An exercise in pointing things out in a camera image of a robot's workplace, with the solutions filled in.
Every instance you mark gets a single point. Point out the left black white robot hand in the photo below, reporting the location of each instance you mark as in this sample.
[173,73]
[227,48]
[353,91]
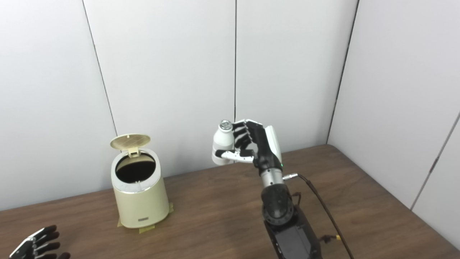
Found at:
[36,248]

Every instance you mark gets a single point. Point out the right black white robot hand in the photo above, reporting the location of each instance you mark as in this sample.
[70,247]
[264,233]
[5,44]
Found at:
[264,147]

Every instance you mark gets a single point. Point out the small white plastic bottle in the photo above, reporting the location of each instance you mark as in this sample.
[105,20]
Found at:
[222,138]

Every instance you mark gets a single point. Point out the cream round bin lid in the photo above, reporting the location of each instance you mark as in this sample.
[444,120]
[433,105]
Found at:
[130,141]

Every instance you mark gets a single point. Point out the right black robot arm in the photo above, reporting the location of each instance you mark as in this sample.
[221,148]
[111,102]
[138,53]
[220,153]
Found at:
[284,223]

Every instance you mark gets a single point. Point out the cream-colored bin body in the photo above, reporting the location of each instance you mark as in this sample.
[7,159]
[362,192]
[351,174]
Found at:
[142,205]

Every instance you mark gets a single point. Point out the yellow tape piece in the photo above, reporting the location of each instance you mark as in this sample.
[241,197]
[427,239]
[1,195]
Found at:
[171,207]
[146,228]

